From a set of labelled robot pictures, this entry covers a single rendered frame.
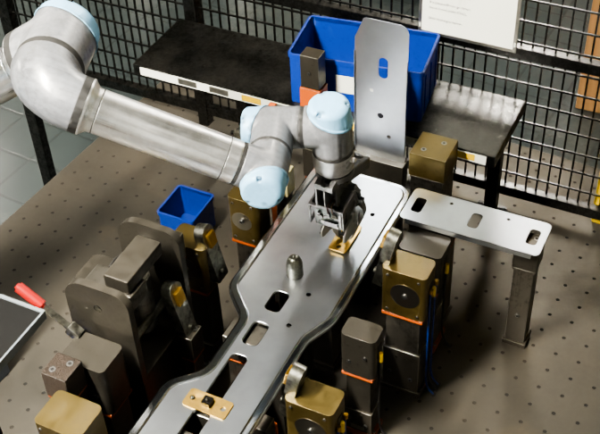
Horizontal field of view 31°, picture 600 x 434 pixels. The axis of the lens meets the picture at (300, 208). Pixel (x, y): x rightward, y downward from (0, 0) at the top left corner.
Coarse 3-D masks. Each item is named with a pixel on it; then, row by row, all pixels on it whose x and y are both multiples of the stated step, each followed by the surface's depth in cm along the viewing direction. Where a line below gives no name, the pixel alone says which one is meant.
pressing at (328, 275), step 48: (384, 192) 222; (288, 240) 213; (240, 288) 203; (288, 288) 203; (336, 288) 202; (240, 336) 194; (288, 336) 194; (192, 384) 187; (240, 384) 186; (144, 432) 179; (240, 432) 179
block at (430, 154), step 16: (416, 144) 224; (432, 144) 224; (448, 144) 224; (416, 160) 223; (432, 160) 221; (448, 160) 221; (416, 176) 225; (432, 176) 223; (448, 176) 226; (448, 192) 231; (416, 208) 232
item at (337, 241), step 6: (360, 228) 214; (342, 234) 211; (354, 234) 212; (336, 240) 211; (342, 240) 211; (348, 240) 211; (330, 246) 210; (336, 246) 210; (342, 246) 210; (348, 246) 210; (342, 252) 209
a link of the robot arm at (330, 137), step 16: (320, 96) 184; (336, 96) 184; (304, 112) 185; (320, 112) 182; (336, 112) 182; (304, 128) 184; (320, 128) 183; (336, 128) 183; (352, 128) 186; (304, 144) 186; (320, 144) 186; (336, 144) 185; (352, 144) 189; (320, 160) 189; (336, 160) 188
